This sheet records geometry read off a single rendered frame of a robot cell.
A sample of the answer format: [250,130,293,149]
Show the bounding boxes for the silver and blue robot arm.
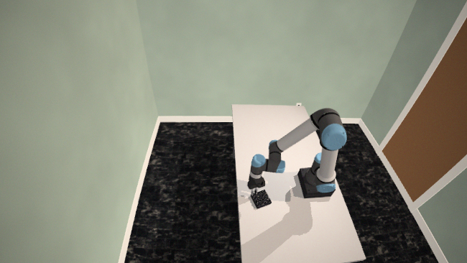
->
[251,108,347,193]

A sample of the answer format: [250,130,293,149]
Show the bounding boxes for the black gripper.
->
[247,170,265,195]

